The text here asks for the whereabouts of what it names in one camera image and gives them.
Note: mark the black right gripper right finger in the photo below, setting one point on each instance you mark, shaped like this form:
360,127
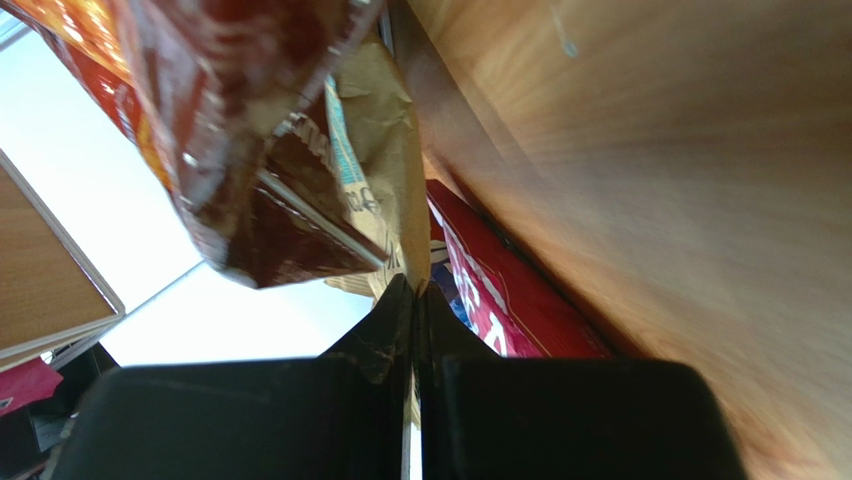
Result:
489,417

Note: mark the red Doritos bag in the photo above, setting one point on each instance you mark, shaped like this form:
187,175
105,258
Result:
226,103

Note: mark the pink Real chips bag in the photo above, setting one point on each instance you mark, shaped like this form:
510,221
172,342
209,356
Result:
507,303
27,383

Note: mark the tan kettle chips bag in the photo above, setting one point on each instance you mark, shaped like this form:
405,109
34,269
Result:
376,144

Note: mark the blue Doritos bag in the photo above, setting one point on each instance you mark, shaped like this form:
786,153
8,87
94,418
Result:
442,274

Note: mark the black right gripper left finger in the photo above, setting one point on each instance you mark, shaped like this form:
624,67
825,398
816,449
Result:
340,415

